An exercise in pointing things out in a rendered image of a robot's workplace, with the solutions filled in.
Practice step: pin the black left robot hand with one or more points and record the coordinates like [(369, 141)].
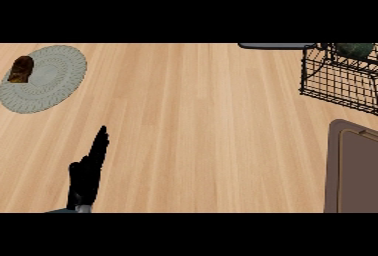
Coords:
[(89, 173)]

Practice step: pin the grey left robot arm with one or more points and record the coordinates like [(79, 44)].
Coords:
[(75, 210)]

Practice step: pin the brown rectangular tray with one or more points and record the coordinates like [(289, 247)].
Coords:
[(355, 170)]

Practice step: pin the dark green round squash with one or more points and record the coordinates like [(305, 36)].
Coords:
[(355, 50)]

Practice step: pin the round grey woven placemat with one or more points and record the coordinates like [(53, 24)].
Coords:
[(53, 80)]

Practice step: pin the dark brown bread loaf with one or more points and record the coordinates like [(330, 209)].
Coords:
[(22, 69)]

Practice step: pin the dark grey flat object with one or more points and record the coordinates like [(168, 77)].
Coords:
[(276, 45)]

